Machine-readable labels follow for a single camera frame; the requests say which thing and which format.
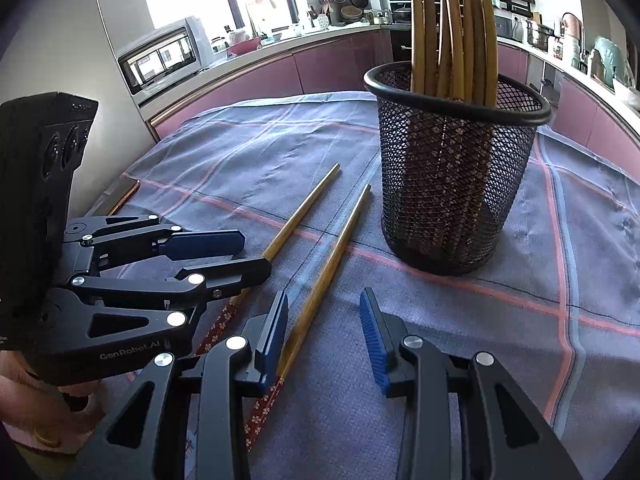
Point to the patterned-end wooden chopstick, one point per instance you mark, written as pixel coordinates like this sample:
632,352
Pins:
330,270
300,210

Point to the dark lidded cooking pot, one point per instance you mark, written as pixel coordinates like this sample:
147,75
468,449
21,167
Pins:
401,14

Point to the long pink base cabinets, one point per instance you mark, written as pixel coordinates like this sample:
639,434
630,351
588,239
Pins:
280,70

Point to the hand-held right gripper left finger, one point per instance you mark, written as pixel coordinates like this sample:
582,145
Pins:
272,342

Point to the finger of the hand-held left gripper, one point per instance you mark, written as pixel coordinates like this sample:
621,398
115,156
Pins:
200,245
235,275

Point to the red basin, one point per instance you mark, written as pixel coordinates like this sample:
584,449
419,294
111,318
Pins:
243,47

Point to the bundle of wooden chopsticks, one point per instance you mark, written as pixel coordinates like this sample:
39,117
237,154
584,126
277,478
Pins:
417,35

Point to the person's left hand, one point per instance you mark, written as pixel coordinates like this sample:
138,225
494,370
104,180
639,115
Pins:
30,405

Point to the copper kettle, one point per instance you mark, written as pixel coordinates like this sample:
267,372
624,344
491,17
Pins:
572,26

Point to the pink kitchen island cabinets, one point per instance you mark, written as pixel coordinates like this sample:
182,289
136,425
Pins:
600,115

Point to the black mesh utensil holder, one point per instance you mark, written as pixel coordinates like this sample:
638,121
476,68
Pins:
450,185

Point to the stainless steel stock pot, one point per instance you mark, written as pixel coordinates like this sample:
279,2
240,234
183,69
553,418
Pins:
538,35

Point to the black built-in oven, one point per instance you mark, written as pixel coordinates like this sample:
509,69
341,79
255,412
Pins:
400,45

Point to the white countertop oven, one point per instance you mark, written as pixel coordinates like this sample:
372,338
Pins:
160,55

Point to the kitchen faucet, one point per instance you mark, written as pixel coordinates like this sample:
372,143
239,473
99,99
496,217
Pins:
260,10

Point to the blue plaid tablecloth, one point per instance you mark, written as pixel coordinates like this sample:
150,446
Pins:
500,360

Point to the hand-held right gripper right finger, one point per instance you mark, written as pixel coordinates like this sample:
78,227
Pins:
372,337

